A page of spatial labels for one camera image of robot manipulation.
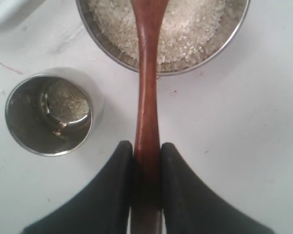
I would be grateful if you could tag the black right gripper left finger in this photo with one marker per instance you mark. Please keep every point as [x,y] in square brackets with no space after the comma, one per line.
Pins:
[102,207]

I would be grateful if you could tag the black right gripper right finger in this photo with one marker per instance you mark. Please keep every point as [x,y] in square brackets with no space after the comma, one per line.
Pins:
[191,207]

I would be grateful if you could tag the brown wooden spoon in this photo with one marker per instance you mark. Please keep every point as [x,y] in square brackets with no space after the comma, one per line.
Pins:
[146,208]

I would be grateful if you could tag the small steel cup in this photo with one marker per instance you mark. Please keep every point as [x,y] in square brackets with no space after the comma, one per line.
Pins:
[53,112]

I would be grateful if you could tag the wide steel rice bowl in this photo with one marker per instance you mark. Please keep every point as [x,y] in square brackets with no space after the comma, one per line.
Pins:
[230,23]

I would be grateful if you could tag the white rice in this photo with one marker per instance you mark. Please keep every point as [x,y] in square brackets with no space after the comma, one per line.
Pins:
[187,26]

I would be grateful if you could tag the white rectangular plastic tray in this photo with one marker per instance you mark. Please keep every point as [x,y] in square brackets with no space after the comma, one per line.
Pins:
[8,8]

